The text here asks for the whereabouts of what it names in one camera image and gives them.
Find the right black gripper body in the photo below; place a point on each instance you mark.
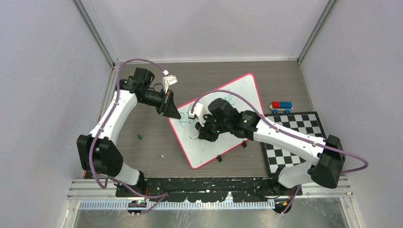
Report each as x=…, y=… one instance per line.
x=211, y=128

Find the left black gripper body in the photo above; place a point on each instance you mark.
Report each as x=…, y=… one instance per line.
x=163, y=106

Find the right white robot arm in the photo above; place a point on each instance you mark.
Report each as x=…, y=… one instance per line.
x=322, y=162

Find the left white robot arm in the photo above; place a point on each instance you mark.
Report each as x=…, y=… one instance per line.
x=97, y=150

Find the red blue toy car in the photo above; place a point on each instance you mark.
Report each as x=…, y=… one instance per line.
x=279, y=106

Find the black white checkerboard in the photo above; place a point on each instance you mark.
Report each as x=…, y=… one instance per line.
x=291, y=139

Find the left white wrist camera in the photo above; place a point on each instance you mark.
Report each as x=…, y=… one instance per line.
x=168, y=80

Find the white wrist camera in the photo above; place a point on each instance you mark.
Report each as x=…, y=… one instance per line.
x=168, y=80
x=197, y=111

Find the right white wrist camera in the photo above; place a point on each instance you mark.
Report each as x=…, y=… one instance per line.
x=197, y=111

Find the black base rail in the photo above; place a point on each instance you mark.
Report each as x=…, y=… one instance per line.
x=206, y=190

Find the slotted cable duct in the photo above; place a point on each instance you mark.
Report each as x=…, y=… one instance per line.
x=186, y=205

